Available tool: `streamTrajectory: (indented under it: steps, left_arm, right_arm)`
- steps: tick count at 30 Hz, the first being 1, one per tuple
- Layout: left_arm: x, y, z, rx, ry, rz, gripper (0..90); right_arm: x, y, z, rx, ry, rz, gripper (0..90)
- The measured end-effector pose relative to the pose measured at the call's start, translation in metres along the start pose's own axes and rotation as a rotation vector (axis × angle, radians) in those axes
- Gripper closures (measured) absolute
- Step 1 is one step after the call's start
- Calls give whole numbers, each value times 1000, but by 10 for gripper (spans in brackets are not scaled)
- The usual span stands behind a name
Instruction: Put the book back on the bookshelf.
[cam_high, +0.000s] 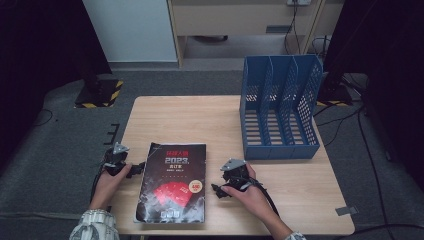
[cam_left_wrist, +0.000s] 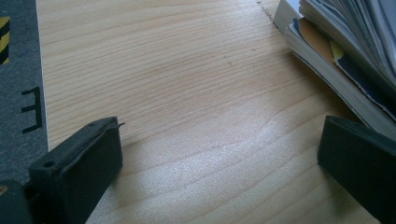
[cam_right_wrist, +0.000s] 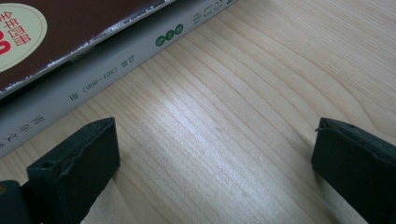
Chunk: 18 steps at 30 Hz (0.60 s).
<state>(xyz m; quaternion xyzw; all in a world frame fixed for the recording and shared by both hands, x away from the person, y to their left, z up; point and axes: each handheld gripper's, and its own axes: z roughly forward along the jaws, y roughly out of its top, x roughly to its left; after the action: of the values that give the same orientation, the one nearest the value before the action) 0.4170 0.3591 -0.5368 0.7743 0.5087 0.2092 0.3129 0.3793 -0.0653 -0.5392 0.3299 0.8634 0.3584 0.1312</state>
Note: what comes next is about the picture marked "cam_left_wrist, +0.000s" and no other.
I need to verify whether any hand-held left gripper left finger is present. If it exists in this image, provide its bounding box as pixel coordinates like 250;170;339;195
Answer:
27;116;126;224

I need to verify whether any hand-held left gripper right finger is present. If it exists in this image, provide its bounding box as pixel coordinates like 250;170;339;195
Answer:
317;115;396;224

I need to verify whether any purple book with corner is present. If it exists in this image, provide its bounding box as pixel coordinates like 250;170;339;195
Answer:
284;17;396;141

